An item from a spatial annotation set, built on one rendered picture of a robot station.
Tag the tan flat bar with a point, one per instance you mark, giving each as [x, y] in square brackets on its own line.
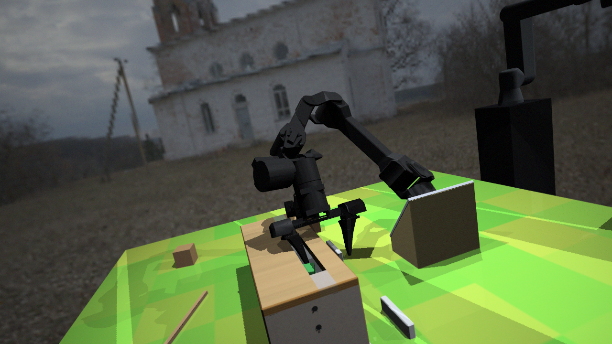
[186, 318]

